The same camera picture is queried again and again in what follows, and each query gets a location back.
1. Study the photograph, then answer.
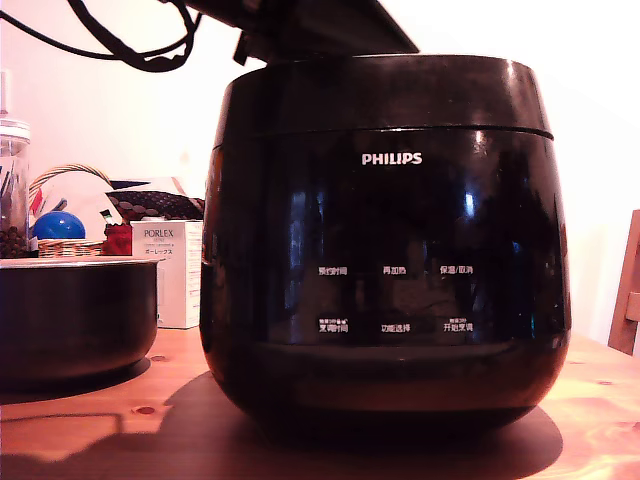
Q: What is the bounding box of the white paper sheet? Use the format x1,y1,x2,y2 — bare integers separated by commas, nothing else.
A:
29,171,116,236

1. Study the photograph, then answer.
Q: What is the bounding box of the black rice cooker lid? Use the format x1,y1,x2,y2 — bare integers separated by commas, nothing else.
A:
212,53,555,150

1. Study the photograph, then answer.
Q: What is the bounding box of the wooden chair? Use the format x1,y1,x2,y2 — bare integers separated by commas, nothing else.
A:
607,209,640,357

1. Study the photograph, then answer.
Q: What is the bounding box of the dark dotted patterned bag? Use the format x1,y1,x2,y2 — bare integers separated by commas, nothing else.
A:
105,190,206,221

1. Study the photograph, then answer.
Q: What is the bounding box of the black inner cooking pot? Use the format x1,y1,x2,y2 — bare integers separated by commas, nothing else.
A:
0,256,161,387

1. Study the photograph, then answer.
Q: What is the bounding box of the white Porlex box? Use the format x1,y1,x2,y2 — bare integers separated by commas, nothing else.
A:
130,219,205,330

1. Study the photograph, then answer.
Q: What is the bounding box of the woven wicker basket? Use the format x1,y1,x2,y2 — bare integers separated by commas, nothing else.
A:
28,163,117,259

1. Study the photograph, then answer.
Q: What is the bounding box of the clear glass storage jar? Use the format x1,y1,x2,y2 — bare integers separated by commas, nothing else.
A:
0,118,32,259

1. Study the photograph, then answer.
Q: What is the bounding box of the black cable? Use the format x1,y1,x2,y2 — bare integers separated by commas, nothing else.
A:
0,9,204,74
67,0,197,66

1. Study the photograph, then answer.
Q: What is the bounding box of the blue ball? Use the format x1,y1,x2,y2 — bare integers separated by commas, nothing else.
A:
30,210,87,241

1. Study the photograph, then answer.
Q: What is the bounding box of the black Philips rice cooker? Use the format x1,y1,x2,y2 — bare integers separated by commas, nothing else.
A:
198,127,573,444

